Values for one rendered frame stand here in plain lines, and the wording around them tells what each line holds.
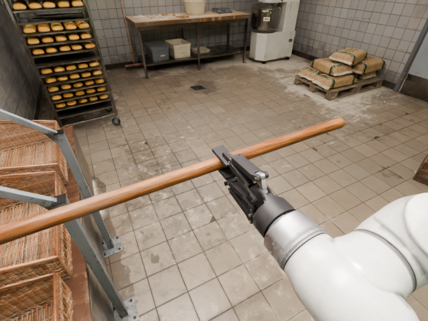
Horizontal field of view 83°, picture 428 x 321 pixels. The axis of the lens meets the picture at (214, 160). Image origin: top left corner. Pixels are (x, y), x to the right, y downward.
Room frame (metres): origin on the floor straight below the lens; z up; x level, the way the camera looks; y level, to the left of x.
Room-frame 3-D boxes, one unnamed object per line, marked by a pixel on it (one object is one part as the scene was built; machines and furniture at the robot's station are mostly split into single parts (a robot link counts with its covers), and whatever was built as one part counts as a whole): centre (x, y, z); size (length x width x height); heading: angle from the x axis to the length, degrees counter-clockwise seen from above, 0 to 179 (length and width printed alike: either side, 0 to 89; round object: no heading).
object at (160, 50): (4.91, 1.08, 0.35); 0.50 x 0.36 x 0.24; 27
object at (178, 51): (5.11, 0.71, 0.35); 0.50 x 0.36 x 0.24; 28
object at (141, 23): (5.23, 0.46, 0.45); 2.20 x 0.80 x 0.90; 117
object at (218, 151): (0.44, -0.02, 1.22); 0.07 x 0.03 x 0.01; 28
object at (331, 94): (4.06, -2.10, 0.07); 1.20 x 0.80 x 0.14; 117
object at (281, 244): (0.24, -0.13, 1.20); 0.09 x 0.06 x 0.09; 118
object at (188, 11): (5.37, 0.36, 1.01); 0.43 x 0.42 x 0.21; 117
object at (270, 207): (0.30, -0.10, 1.20); 0.09 x 0.07 x 0.08; 28
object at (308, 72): (4.09, -1.75, 0.22); 0.62 x 0.36 x 0.15; 122
